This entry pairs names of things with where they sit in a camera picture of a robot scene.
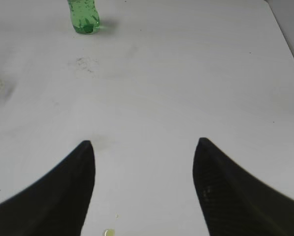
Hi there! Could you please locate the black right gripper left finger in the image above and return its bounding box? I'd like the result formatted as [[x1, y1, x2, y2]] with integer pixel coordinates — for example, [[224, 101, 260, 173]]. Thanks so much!
[[0, 141, 95, 236]]

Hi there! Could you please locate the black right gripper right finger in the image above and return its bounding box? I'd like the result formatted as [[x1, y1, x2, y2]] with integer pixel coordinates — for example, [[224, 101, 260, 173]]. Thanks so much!
[[193, 138, 294, 236]]

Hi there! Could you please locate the green soda bottle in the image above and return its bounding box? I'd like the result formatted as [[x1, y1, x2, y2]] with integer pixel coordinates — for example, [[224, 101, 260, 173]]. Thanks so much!
[[67, 0, 100, 34]]

